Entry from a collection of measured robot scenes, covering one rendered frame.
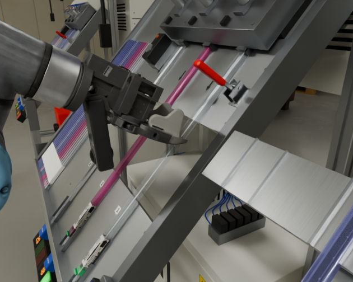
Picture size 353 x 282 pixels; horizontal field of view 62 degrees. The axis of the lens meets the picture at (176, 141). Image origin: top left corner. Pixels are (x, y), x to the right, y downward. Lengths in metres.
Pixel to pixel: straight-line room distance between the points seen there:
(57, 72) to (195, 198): 0.27
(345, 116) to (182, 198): 0.35
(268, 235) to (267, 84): 0.50
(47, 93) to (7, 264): 1.51
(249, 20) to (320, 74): 0.34
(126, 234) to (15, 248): 1.44
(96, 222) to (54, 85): 0.32
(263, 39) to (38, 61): 0.33
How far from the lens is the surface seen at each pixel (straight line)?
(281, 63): 0.49
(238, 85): 0.48
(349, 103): 0.63
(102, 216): 0.62
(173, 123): 0.48
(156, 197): 0.99
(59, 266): 0.64
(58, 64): 0.40
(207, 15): 0.64
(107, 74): 0.43
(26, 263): 1.82
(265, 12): 0.52
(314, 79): 0.83
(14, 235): 2.04
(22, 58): 0.40
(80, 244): 0.65
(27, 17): 4.67
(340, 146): 0.66
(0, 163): 0.28
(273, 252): 0.83
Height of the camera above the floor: 1.16
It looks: 22 degrees down
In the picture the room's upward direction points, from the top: straight up
